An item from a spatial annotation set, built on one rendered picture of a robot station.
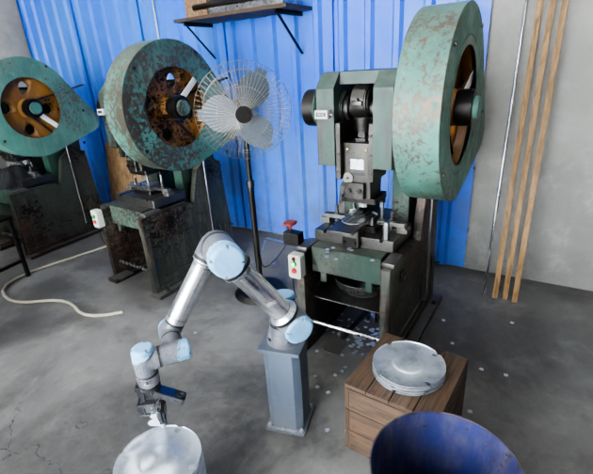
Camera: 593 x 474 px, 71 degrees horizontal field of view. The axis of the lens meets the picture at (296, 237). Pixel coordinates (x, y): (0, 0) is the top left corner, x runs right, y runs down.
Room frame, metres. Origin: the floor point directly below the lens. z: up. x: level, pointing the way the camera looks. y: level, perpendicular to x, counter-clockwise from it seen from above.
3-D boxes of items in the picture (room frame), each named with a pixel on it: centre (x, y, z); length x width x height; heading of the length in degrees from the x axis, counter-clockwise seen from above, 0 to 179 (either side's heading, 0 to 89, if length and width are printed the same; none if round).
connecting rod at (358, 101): (2.13, -0.37, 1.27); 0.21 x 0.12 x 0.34; 147
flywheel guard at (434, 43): (2.04, -0.71, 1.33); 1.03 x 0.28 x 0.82; 147
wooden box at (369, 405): (1.37, -0.43, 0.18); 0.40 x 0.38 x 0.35; 144
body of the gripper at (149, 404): (1.17, 0.55, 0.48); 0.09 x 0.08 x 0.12; 97
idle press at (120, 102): (3.38, 0.88, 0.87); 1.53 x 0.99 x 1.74; 145
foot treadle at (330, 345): (2.02, -0.30, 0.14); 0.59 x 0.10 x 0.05; 147
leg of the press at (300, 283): (2.40, -0.22, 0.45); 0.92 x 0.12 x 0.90; 147
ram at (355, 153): (2.10, -0.35, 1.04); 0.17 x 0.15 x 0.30; 147
